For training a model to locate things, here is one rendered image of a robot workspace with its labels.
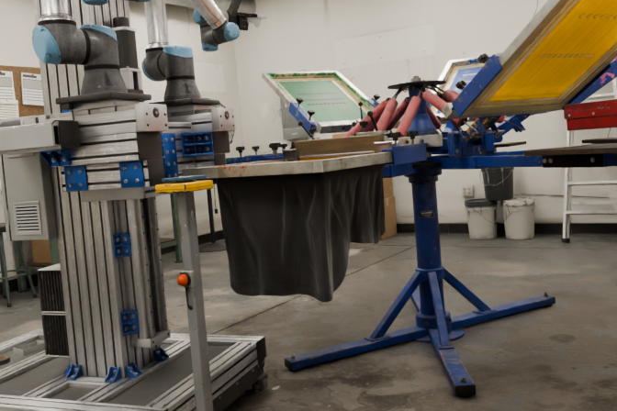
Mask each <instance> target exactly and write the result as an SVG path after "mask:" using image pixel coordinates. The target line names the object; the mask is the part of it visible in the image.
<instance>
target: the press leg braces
mask: <svg viewBox="0 0 617 411"><path fill-rule="evenodd" d="M444 276H445V277H444V278H443V279H444V280H445V281H446V282H448V283H449V284H450V285H451V286H452V287H453V288H454V289H455V290H456V291H457V292H458V293H459V294H461V295H462V296H463V297H464V298H465V299H467V300H468V301H469V302H470V303H471V304H472V305H474V306H475V307H476V308H477V309H478V310H475V311H473V312H474V313H478V314H480V315H483V314H486V313H490V312H494V311H497V309H493V308H489V307H488V306H487V305H486V304H485V303H484V302H483V301H481V300H480V299H479V298H478V297H477V296H476V295H475V294H473V293H472V292H471V291H470V290H469V289H468V288H466V287H465V286H464V285H463V284H462V283H461V282H460V281H458V280H457V279H456V278H455V277H454V276H453V275H452V274H450V273H449V272H448V271H447V270H446V269H445V268H444ZM428 278H429V284H430V288H431V293H432V302H433V307H434V312H435V317H436V323H437V328H438V334H439V340H436V341H435V342H436V344H437V346H438V348H439V350H442V349H454V346H453V344H452V342H451V340H449V338H448V332H447V326H446V322H445V316H444V311H443V303H442V298H441V294H440V289H439V284H438V281H437V276H436V272H428ZM420 282H421V272H415V273H414V274H413V275H412V276H411V278H410V279H409V281H408V283H407V284H406V285H405V287H404V288H403V290H402V291H401V293H400V294H399V296H398V297H397V299H396V300H395V302H394V303H393V305H392V306H391V307H390V308H389V309H388V311H387V313H386V314H385V316H384V317H383V318H382V320H381V321H380V323H379V324H378V326H377V327H376V329H375V330H374V332H373V333H372V335H371V336H370V337H365V339H367V340H370V341H372V342H373V341H377V340H381V339H387V338H390V336H389V335H386V332H387V330H388V329H389V327H390V326H391V324H392V323H393V321H394V320H395V319H396V317H397V316H398V314H399V312H400V311H401V309H402V308H403V307H404V305H405V304H406V303H407V302H408V300H409V298H410V297H411V295H412V294H413V293H414V291H415V290H416V288H417V287H418V285H419V284H420Z"/></svg>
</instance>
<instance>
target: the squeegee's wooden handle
mask: <svg viewBox="0 0 617 411"><path fill-rule="evenodd" d="M381 141H385V140H384V134H375V135H363V136H353V137H342V138H332V139H312V140H301V141H295V142H294V146H295V149H297V151H298V158H299V157H300V156H313V155H326V154H339V153H352V152H365V151H374V152H375V153H376V145H375V142H381Z"/></svg>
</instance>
